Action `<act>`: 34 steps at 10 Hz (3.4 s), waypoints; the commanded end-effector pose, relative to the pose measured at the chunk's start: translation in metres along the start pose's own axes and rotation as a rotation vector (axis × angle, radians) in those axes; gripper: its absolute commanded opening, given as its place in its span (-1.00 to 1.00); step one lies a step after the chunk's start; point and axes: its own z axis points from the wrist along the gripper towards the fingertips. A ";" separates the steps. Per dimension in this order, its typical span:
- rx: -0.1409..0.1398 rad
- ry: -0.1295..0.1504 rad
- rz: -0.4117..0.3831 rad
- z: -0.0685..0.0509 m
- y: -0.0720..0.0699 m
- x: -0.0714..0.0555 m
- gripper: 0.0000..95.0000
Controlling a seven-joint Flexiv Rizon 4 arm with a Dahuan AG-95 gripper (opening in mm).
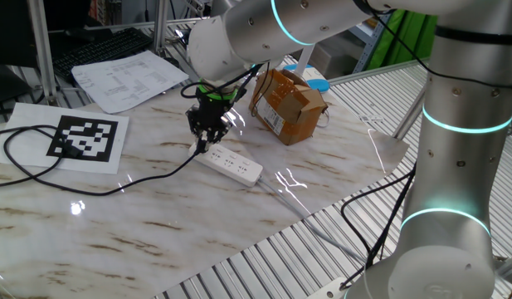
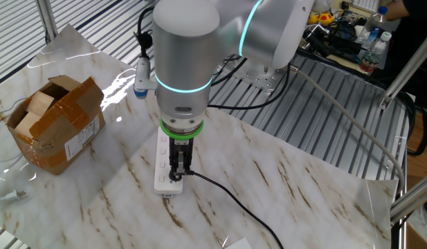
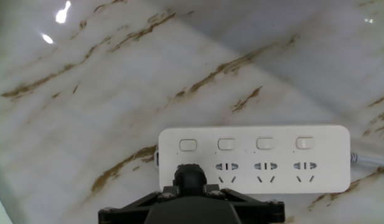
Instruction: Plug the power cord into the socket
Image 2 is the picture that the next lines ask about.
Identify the person dark clothed torso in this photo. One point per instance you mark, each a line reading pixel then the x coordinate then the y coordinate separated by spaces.
pixel 420 20

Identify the silver wrist camera blue end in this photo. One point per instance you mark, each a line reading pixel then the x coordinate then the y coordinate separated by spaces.
pixel 144 77

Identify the brown cardboard box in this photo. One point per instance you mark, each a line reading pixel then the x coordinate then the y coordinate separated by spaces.
pixel 417 240

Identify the yellow rubber duck toy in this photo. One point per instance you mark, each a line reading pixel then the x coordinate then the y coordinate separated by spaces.
pixel 324 18

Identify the aluminium frame post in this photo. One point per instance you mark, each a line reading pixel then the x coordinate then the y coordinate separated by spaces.
pixel 47 20

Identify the slanted aluminium frame bar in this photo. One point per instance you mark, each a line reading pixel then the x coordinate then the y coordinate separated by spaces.
pixel 407 69

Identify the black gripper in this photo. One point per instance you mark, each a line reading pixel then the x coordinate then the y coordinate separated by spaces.
pixel 181 144

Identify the clear bottle blue cap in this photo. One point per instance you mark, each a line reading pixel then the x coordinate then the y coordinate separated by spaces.
pixel 370 29

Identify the thick aluminium frame bar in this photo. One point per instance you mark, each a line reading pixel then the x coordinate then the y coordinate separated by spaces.
pixel 414 198

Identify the taped cardboard box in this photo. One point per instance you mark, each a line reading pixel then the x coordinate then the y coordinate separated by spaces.
pixel 71 114

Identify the clear bottle white cap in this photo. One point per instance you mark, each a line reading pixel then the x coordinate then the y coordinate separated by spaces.
pixel 370 60

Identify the white power strip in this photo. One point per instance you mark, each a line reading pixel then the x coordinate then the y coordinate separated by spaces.
pixel 161 162

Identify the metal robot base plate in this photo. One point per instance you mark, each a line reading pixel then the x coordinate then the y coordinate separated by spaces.
pixel 265 81

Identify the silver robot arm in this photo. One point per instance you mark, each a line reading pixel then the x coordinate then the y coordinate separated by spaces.
pixel 182 62

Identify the marble pattern table mat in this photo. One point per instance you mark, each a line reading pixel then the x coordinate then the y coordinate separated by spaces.
pixel 268 173

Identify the bare person forearm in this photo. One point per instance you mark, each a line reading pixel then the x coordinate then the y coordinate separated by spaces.
pixel 394 12

